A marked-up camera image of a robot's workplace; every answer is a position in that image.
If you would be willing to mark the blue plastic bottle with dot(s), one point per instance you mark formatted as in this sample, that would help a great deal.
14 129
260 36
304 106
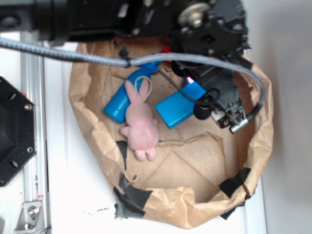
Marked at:
116 107

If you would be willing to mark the aluminium extrusion rail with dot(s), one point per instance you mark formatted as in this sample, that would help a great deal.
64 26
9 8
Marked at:
35 172

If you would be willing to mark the brown paper bag tray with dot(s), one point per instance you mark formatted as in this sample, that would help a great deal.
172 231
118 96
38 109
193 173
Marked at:
201 171

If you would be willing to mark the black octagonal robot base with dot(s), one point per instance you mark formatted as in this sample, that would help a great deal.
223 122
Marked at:
17 131

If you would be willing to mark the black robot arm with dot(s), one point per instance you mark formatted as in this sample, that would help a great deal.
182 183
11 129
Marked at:
212 28

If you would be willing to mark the metal corner bracket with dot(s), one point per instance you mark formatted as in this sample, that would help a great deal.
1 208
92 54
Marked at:
31 219

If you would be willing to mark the pink plush bunny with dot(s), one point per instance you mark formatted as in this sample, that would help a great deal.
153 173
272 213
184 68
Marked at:
141 130

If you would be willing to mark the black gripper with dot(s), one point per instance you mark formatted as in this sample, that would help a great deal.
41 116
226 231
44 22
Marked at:
213 92

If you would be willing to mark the blue rectangular block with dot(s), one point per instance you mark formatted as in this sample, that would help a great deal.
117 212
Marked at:
176 108

